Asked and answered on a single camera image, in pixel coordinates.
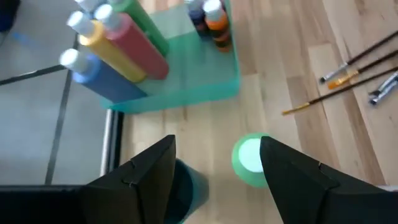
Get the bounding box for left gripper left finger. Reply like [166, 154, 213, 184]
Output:
[82, 134, 177, 224]

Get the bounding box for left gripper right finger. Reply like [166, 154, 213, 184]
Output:
[259, 135, 385, 224]

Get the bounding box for large green paint bottle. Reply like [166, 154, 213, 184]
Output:
[107, 0, 170, 57]
[231, 133, 272, 189]

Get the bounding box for thin black paintbrush gold tip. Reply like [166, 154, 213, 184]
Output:
[281, 66, 398, 116]

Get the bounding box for black paintbrush orange bristles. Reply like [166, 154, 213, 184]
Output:
[327, 49, 398, 90]

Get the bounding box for large yellow paint bottle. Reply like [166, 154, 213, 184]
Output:
[66, 11, 147, 84]

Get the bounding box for large pink paint bottle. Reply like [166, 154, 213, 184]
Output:
[93, 3, 170, 81]

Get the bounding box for small orange paint bottle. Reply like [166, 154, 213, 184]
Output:
[202, 0, 234, 54]

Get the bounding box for small purple paint bottle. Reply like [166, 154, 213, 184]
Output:
[185, 0, 213, 37]

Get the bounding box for dark green plastic cup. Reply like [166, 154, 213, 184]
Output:
[163, 157, 210, 224]

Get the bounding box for translucent green plastic tray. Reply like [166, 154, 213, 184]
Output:
[99, 0, 241, 114]

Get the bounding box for black paintbrush wide silver ferrule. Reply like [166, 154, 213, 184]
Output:
[369, 81, 398, 106]
[368, 70, 398, 96]

